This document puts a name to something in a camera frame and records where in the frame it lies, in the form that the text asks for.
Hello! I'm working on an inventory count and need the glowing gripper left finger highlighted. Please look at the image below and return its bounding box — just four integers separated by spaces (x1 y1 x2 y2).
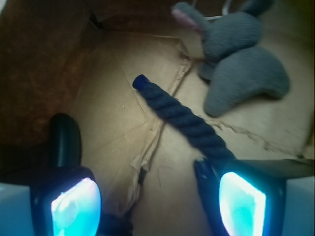
31 113 101 236

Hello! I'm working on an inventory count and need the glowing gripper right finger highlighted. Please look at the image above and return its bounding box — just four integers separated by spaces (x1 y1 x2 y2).
194 159 285 236

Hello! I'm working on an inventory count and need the brown paper bag bin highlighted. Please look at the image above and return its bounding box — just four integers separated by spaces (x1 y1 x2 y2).
0 0 315 236

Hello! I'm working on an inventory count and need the dark blue twisted rope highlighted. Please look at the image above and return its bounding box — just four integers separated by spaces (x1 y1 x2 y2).
98 74 237 236

